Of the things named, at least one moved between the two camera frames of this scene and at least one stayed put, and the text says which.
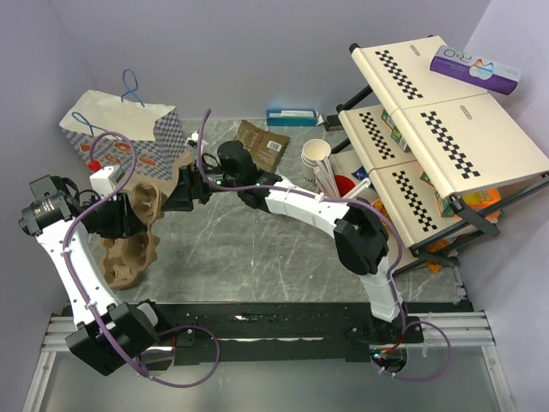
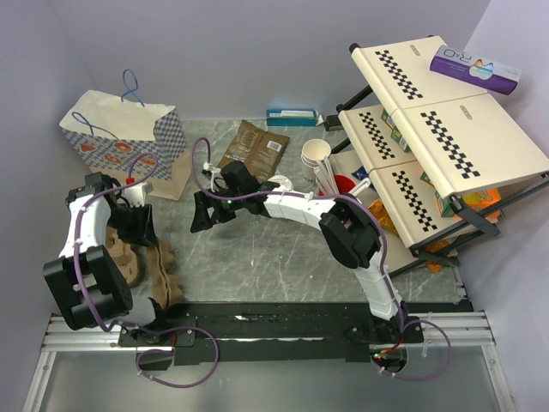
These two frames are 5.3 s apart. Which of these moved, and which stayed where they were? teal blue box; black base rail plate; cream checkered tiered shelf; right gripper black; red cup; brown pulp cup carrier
Moved: brown pulp cup carrier; right gripper black
Stayed: cream checkered tiered shelf; red cup; teal blue box; black base rail plate
